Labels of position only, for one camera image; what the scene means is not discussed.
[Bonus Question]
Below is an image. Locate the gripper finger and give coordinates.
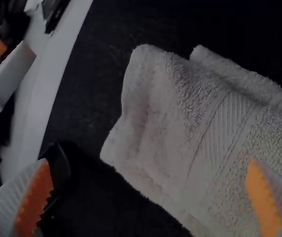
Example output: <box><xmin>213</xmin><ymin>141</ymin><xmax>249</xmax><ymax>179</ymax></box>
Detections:
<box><xmin>0</xmin><ymin>39</ymin><xmax>37</xmax><ymax>135</ymax></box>
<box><xmin>244</xmin><ymin>155</ymin><xmax>282</xmax><ymax>237</ymax></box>
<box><xmin>0</xmin><ymin>158</ymin><xmax>55</xmax><ymax>237</ymax></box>

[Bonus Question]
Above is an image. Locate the pale towel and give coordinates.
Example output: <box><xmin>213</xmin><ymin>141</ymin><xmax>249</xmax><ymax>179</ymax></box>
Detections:
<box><xmin>100</xmin><ymin>43</ymin><xmax>282</xmax><ymax>237</ymax></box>

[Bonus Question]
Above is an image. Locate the black mat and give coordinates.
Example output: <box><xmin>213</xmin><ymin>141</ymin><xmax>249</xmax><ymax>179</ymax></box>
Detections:
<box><xmin>38</xmin><ymin>0</ymin><xmax>282</xmax><ymax>237</ymax></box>

